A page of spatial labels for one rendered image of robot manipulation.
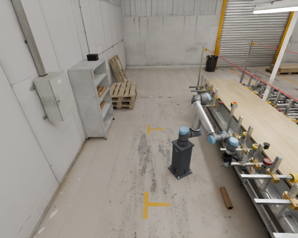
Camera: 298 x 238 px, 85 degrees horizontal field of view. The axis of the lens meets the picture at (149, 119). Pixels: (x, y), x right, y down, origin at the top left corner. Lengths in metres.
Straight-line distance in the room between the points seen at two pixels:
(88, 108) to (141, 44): 6.42
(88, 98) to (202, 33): 7.41
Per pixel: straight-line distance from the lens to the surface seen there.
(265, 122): 2.98
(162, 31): 9.21
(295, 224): 2.21
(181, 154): 2.54
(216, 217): 2.65
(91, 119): 3.53
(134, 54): 9.36
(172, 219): 2.52
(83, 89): 3.28
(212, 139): 1.82
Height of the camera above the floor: 2.24
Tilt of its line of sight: 31 degrees down
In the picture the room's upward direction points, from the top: 2 degrees counter-clockwise
